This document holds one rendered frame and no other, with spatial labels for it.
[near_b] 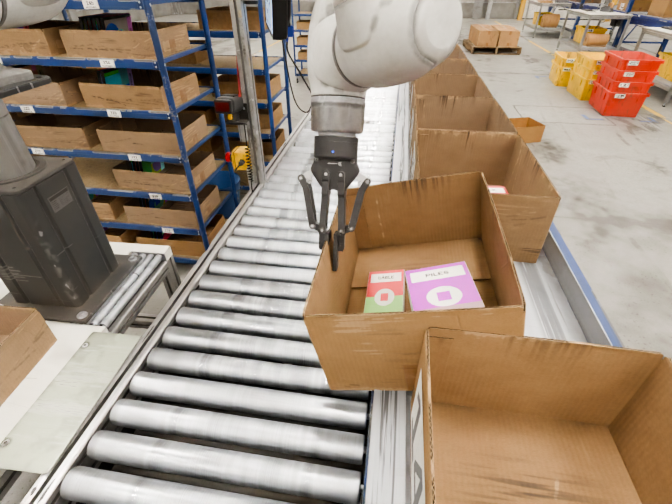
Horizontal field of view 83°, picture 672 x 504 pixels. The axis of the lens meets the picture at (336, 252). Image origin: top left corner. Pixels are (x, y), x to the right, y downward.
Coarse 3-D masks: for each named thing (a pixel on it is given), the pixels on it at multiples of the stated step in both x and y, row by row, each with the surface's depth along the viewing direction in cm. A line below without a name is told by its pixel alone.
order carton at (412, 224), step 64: (384, 192) 83; (448, 192) 80; (320, 256) 64; (384, 256) 88; (448, 256) 82; (320, 320) 53; (384, 320) 51; (448, 320) 49; (512, 320) 47; (384, 384) 59
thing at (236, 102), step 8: (224, 96) 127; (232, 96) 128; (216, 104) 124; (224, 104) 124; (232, 104) 126; (240, 104) 131; (216, 112) 126; (224, 112) 125; (232, 112) 126; (232, 120) 132
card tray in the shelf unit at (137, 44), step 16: (64, 32) 152; (80, 32) 151; (96, 32) 150; (112, 32) 149; (128, 32) 148; (144, 32) 148; (160, 32) 153; (176, 32) 164; (80, 48) 155; (96, 48) 154; (112, 48) 153; (128, 48) 152; (144, 48) 151; (176, 48) 165
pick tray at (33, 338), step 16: (0, 320) 84; (16, 320) 83; (32, 320) 79; (0, 336) 86; (16, 336) 76; (32, 336) 80; (48, 336) 84; (0, 352) 72; (16, 352) 76; (32, 352) 80; (0, 368) 73; (16, 368) 76; (32, 368) 80; (0, 384) 73; (16, 384) 76; (0, 400) 73
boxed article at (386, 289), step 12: (372, 276) 80; (384, 276) 80; (396, 276) 79; (372, 288) 77; (384, 288) 76; (396, 288) 76; (372, 300) 74; (384, 300) 74; (396, 300) 73; (372, 312) 72
